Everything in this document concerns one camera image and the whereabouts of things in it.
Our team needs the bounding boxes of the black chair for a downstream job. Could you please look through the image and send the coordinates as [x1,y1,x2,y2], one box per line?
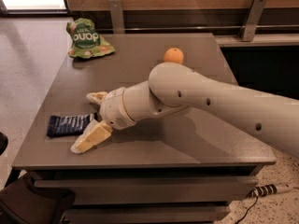
[0,132,76,224]

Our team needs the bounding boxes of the horizontal metal rail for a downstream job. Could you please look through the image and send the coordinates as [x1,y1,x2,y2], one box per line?
[102,24,299,34]

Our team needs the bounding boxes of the grey drawer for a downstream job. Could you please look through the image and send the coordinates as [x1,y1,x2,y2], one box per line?
[65,206,230,224]
[35,176,257,205]

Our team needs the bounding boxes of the grey drawer cabinet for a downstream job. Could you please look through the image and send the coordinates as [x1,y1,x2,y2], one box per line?
[13,34,276,210]

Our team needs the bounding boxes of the metal wall bracket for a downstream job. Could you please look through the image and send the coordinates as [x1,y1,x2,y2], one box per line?
[239,0,267,42]
[109,0,125,34]

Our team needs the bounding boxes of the grey side shelf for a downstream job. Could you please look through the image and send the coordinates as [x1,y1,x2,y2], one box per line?
[215,34,299,48]

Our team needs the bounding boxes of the orange fruit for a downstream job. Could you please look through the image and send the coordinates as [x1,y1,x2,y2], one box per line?
[164,48,184,64]

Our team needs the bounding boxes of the blue rxbar blueberry wrapper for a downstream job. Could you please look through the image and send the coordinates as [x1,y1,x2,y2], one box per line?
[47,113,97,138]

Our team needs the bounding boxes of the right metal wall bracket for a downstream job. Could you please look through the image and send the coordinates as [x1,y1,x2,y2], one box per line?
[239,0,267,42]

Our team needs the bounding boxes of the white power strip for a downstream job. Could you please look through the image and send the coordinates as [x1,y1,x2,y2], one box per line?
[247,183,294,198]

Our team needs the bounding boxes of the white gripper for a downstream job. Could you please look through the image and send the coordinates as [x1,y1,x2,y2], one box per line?
[71,87,135,154]

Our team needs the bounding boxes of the lower grey drawer front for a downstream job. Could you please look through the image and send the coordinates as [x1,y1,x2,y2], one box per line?
[65,206,230,224]

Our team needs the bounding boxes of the upper grey drawer front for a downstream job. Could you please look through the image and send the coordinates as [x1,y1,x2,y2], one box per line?
[35,176,257,205]

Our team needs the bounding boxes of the green rice chip bag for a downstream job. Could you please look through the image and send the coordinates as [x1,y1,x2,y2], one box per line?
[66,18,115,59]

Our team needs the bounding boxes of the left metal wall bracket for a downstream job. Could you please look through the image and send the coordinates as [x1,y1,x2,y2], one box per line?
[109,0,125,34]

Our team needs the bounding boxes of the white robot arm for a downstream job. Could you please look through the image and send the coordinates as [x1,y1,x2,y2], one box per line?
[71,62,299,158]

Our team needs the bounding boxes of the black power cable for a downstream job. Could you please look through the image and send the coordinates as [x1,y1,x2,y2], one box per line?
[235,195,260,224]

